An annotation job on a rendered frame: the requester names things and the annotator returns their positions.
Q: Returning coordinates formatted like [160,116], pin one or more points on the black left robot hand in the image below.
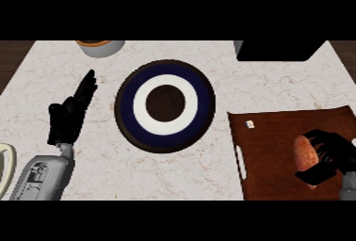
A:
[67,119]

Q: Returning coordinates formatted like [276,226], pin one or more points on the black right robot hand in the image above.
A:
[330,157]

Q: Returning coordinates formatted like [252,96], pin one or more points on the orange sweet potato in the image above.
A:
[305,157]

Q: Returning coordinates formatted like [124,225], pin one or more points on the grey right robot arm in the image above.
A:
[350,185]

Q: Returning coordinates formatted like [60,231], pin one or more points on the brown wooden tray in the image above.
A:
[279,153]

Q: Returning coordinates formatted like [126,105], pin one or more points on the blue and white plate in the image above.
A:
[165,106]

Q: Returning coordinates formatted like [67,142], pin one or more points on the pale cream rimmed dish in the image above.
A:
[5,169]

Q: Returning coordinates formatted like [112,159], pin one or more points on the grey pot with orange rim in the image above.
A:
[100,48]

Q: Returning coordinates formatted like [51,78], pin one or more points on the black appliance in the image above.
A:
[279,50]

